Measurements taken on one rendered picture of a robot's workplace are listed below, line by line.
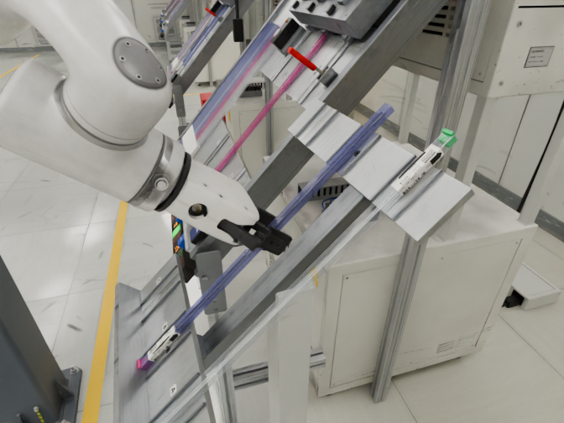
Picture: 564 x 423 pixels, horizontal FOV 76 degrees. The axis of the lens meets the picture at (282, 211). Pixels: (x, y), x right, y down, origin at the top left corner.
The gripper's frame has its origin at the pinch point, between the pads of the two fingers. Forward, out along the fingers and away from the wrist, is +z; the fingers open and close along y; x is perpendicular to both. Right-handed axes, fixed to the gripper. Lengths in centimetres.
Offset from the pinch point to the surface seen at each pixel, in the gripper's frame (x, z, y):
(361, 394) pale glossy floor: 45, 89, 19
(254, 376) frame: 45, 40, 19
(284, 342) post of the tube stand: 14.6, 14.0, -3.1
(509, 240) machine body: -25, 81, 16
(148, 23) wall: 14, 52, 904
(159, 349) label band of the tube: 23.4, -2.9, -0.8
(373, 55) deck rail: -31.3, 8.9, 20.1
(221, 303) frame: 26.0, 15.6, 18.4
